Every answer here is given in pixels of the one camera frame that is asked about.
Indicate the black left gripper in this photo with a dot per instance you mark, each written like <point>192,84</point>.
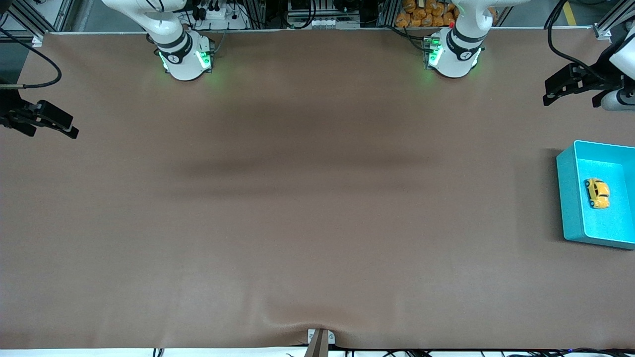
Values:
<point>599,75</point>

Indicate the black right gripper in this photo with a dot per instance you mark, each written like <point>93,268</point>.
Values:
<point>9,105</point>

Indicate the yellow beetle toy car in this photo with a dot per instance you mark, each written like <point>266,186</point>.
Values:
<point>597,193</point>

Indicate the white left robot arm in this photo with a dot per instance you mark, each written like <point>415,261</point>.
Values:
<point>454,54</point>

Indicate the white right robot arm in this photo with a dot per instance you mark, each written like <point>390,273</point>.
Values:
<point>186,54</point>

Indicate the teal plastic storage bin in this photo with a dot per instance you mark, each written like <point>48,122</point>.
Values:
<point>570,198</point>

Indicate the pile of orange packets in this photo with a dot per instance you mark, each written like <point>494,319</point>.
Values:
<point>426,15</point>

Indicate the white power strip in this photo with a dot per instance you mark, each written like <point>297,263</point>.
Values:
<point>218,19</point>

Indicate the white terminal block device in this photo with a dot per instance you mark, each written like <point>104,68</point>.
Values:
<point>322,23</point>

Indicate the brown table mat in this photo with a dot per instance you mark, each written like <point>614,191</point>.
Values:
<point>317,223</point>

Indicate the metal table clamp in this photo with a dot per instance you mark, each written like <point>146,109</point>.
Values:
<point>317,343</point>

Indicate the aluminium frame strut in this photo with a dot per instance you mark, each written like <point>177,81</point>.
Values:
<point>62,12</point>
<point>603,30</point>

